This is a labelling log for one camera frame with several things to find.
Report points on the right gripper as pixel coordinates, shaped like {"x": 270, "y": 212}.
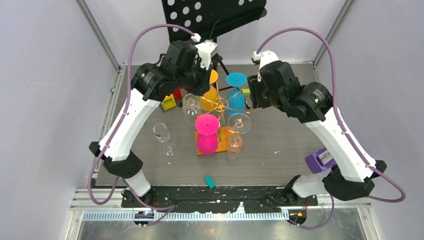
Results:
{"x": 254, "y": 87}

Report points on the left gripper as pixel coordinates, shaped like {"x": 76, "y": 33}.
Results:
{"x": 199, "y": 90}

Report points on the orange plastic goblet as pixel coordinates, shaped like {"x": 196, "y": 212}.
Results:
{"x": 209, "y": 101}

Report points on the blue plastic goblet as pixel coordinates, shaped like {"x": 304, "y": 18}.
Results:
{"x": 235, "y": 99}

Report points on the tall clear flute glass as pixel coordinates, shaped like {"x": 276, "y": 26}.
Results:
{"x": 238, "y": 124}

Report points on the pink plastic goblet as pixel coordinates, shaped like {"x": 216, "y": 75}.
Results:
{"x": 207, "y": 126}

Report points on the gold wine glass rack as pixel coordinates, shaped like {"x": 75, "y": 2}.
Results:
{"x": 223, "y": 133}

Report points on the small clear wine glass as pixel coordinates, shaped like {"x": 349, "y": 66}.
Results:
{"x": 162, "y": 134}

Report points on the teal toy block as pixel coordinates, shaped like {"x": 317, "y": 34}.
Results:
{"x": 210, "y": 182}

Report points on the clear stemless wine glass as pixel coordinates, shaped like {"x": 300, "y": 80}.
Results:
{"x": 191, "y": 108}

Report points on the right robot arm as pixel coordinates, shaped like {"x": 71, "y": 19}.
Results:
{"x": 312, "y": 104}

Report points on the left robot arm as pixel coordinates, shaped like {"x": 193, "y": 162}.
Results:
{"x": 186, "y": 65}

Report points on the light green toy block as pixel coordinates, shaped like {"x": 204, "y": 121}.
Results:
{"x": 246, "y": 92}

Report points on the red toy block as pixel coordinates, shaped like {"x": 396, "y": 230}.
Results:
{"x": 177, "y": 94}

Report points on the yellow toy block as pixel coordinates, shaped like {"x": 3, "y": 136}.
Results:
{"x": 168, "y": 103}

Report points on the black music stand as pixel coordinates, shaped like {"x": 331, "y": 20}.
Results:
{"x": 213, "y": 18}

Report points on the purple tape dispenser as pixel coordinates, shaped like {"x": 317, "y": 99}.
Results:
{"x": 320, "y": 161}

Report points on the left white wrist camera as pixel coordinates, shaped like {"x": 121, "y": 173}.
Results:
{"x": 206, "y": 49}

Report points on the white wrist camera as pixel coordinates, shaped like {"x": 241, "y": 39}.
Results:
{"x": 206, "y": 49}
{"x": 263, "y": 58}

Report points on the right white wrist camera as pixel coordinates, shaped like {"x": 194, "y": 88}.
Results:
{"x": 263, "y": 58}

